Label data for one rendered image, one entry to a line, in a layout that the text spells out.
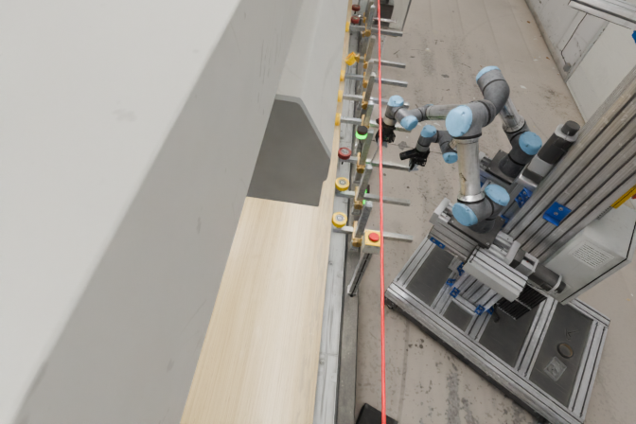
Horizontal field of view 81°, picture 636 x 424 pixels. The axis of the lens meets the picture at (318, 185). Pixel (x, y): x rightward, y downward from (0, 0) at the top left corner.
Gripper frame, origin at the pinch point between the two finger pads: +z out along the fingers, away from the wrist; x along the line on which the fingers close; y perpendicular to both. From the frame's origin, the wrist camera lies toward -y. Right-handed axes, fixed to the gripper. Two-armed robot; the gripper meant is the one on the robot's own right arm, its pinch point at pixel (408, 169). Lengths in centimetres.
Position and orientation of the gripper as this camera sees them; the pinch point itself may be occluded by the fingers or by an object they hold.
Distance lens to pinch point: 241.0
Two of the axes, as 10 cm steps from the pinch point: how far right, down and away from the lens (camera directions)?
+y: 9.9, 1.4, 0.1
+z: -1.0, 6.4, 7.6
